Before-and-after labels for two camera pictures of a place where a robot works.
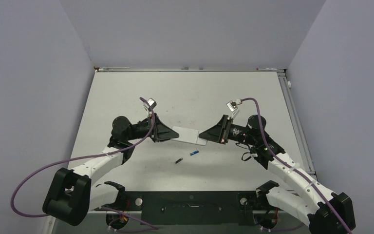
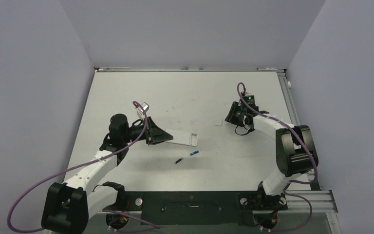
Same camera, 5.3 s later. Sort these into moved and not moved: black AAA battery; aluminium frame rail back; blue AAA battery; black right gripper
Moved: black right gripper
Not moved: aluminium frame rail back; black AAA battery; blue AAA battery
